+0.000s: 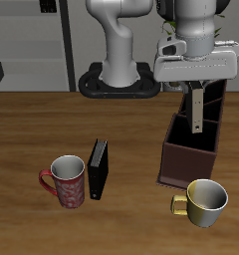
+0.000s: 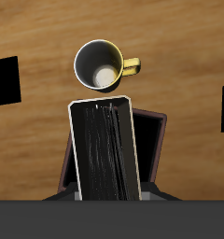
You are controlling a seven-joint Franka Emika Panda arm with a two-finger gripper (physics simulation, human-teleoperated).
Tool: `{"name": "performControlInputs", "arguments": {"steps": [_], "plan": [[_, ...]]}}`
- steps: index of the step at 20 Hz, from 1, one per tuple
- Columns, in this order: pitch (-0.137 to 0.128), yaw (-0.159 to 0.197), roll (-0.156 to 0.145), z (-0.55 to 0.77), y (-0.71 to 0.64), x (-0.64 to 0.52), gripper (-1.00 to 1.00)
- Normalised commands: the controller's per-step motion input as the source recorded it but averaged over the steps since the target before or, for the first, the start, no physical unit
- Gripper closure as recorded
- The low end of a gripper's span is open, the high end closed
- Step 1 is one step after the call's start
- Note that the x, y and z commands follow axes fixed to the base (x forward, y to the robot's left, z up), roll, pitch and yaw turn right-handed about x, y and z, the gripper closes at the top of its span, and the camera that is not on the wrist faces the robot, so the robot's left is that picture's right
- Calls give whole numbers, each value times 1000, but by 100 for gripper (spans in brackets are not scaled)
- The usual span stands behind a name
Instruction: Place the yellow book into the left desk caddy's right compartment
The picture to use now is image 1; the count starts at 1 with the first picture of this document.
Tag yellow and white mug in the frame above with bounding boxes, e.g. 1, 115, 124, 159
169, 178, 230, 229

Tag flat black base plate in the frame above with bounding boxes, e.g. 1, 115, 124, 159
78, 61, 162, 100

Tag black items on shelf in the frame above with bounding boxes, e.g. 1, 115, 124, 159
39, 0, 59, 14

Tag grey shelf unit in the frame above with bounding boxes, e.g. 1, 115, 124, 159
0, 0, 77, 94

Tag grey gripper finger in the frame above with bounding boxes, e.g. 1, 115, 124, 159
181, 81, 192, 95
200, 79, 211, 92

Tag red patterned mug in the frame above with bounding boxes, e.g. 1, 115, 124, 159
38, 154, 87, 210

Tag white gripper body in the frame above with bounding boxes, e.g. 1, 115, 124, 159
152, 39, 239, 84

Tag green pot plant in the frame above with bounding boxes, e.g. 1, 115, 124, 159
161, 12, 226, 94

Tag dark brown desk caddy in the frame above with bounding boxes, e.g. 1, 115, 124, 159
155, 79, 228, 191

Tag black book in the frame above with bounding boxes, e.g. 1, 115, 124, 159
87, 137, 110, 201

